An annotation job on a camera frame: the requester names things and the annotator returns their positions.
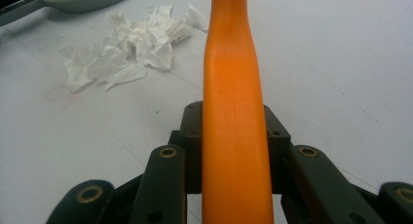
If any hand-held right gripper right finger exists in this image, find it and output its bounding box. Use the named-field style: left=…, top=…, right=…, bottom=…
left=262, top=104, right=292, bottom=195

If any orange brush with grey bristles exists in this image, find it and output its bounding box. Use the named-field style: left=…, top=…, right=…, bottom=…
left=201, top=0, right=276, bottom=224

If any pile of white tissues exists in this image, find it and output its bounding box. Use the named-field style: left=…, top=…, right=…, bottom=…
left=58, top=2, right=210, bottom=94

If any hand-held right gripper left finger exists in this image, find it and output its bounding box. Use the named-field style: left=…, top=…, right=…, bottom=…
left=168, top=101, right=205, bottom=195

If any grey dustpan with orange edge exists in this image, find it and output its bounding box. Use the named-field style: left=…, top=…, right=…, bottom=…
left=0, top=0, right=143, bottom=27

